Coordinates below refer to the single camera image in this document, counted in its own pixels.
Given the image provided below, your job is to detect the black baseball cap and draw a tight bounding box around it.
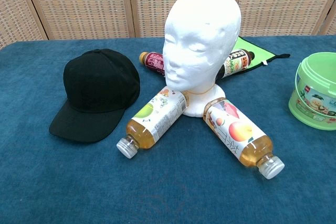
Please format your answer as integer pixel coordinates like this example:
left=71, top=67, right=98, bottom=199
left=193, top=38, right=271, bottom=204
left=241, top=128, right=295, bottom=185
left=48, top=48, right=141, bottom=144

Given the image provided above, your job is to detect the yellow rubber band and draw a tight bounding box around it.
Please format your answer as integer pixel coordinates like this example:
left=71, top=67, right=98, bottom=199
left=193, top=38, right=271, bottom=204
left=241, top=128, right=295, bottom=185
left=183, top=84, right=215, bottom=95

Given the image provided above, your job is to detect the red label drink bottle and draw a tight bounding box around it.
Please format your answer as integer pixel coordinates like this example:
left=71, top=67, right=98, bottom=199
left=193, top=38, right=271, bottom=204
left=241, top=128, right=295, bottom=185
left=139, top=51, right=166, bottom=76

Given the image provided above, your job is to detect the tea bottle green apple label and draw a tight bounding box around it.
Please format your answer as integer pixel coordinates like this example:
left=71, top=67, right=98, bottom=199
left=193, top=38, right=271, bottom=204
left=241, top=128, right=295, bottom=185
left=116, top=86, right=190, bottom=159

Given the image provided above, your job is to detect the dark tea bottle black cap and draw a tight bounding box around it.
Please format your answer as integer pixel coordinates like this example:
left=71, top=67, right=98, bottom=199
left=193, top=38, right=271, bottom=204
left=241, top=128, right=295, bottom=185
left=217, top=49, right=255, bottom=80

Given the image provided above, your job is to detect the tea bottle peach label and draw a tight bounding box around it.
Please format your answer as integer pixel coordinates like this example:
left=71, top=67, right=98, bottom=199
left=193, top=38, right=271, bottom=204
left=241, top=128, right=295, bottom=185
left=203, top=97, right=286, bottom=180

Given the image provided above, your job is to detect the green microfiber cloth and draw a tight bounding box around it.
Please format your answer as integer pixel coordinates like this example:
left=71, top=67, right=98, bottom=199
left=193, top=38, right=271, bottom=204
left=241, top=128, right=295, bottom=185
left=236, top=36, right=291, bottom=72

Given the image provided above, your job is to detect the blue felt table cover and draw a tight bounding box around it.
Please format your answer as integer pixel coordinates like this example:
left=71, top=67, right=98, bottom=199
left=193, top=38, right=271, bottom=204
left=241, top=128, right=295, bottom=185
left=0, top=34, right=336, bottom=224

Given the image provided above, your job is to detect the white foam mannequin head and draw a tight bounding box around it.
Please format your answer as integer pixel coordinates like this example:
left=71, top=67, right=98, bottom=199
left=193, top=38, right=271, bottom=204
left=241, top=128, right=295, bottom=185
left=162, top=0, right=242, bottom=118

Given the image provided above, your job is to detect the green plastic bucket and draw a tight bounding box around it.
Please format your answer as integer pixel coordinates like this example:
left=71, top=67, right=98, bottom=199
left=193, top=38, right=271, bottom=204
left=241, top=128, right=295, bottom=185
left=288, top=52, right=336, bottom=131

